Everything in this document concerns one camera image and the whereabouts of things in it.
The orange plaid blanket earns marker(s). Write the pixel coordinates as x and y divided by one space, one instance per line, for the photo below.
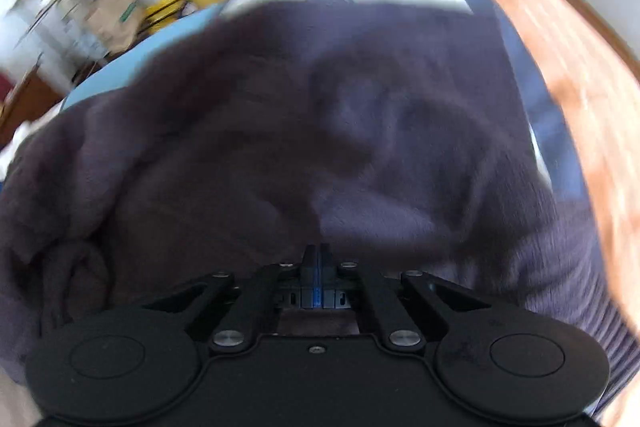
582 101

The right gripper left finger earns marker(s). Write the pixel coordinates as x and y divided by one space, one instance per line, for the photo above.
308 279

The light blue bed sheet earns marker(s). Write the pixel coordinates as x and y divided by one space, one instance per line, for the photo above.
120 72

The brown cardboard box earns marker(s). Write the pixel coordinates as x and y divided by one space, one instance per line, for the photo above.
115 23

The dark purple knit sweater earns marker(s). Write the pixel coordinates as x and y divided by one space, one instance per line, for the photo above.
393 133

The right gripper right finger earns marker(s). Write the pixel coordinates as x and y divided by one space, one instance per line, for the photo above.
327 277

